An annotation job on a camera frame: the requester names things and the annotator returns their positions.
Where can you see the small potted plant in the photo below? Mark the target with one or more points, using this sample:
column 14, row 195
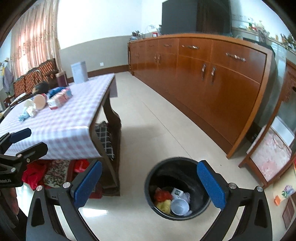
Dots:
column 137, row 34

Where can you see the blue paper bowl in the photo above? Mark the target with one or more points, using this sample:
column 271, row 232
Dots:
column 179, row 206

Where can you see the red and white packet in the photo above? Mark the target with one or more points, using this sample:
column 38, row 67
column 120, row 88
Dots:
column 59, row 100

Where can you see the clear plastic bag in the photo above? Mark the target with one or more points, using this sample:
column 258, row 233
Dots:
column 186, row 197

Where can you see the carved wooden stand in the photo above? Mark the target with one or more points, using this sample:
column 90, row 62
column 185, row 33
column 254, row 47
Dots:
column 289, row 88

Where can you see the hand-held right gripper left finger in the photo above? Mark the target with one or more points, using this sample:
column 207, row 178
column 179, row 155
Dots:
column 87, row 183

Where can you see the wooden bench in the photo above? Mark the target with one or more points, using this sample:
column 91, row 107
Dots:
column 34, row 76

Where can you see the yellow floral cloth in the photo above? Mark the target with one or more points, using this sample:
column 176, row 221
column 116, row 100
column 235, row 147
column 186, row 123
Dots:
column 285, row 191

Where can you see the green and white box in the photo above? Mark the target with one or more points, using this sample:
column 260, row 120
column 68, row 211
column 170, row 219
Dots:
column 177, row 192

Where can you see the light blue cloth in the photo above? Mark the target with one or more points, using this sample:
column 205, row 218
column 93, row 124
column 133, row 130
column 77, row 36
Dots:
column 23, row 116

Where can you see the pink curtain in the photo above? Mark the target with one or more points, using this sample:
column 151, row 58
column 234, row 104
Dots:
column 34, row 34

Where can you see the black flat television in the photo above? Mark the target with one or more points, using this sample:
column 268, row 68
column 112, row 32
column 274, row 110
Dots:
column 196, row 16

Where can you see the black plaid cushion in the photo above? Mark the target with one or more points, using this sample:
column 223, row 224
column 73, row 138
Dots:
column 105, row 141

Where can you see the person's left hand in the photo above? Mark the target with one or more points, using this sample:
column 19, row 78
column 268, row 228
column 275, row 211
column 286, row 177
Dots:
column 12, row 201

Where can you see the black iron teapot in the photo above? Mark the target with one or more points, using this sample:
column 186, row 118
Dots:
column 41, row 87

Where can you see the white tin box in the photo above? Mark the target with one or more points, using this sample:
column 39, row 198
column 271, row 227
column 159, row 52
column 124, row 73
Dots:
column 79, row 72

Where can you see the leafy potted plant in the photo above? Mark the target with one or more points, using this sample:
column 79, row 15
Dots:
column 289, row 41

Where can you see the red plastic bag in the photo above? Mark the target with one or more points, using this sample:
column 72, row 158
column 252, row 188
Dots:
column 163, row 195

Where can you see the checked tablecloth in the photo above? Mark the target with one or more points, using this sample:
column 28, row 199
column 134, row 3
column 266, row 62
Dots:
column 69, row 120

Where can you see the maroon canister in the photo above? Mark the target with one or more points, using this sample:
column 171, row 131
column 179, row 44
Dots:
column 61, row 79

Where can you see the small orange object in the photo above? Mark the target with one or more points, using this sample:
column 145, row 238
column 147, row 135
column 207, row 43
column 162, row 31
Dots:
column 277, row 200

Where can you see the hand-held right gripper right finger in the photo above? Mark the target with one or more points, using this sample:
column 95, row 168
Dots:
column 211, row 185

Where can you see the pink floral panel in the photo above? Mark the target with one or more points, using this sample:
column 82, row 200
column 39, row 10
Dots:
column 272, row 157

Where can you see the hanging grey garment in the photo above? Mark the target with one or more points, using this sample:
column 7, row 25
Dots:
column 8, row 78

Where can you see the patterned rug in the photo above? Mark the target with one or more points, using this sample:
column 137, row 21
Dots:
column 56, row 172

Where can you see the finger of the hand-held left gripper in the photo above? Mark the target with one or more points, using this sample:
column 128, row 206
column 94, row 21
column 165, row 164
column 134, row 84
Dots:
column 33, row 150
column 22, row 135

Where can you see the black plastic bucket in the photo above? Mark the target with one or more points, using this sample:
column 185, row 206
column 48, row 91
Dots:
column 194, row 171

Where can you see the wooden sideboard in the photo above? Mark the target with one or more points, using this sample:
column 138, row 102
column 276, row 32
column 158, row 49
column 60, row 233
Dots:
column 196, row 92

